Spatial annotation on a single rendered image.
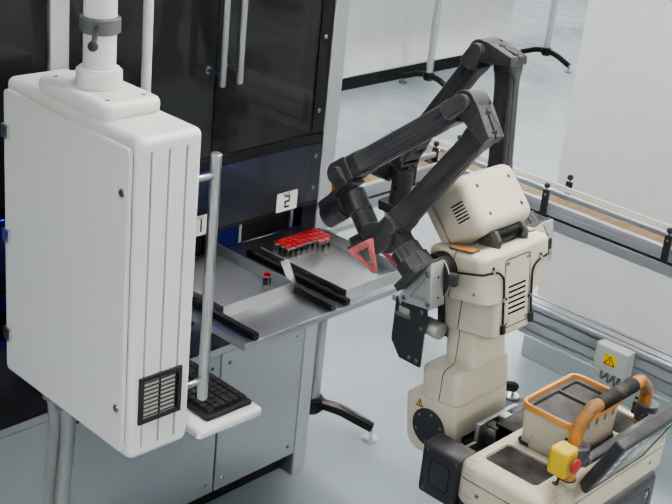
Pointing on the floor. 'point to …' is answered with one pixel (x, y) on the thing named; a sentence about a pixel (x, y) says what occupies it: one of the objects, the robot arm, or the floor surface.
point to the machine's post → (319, 223)
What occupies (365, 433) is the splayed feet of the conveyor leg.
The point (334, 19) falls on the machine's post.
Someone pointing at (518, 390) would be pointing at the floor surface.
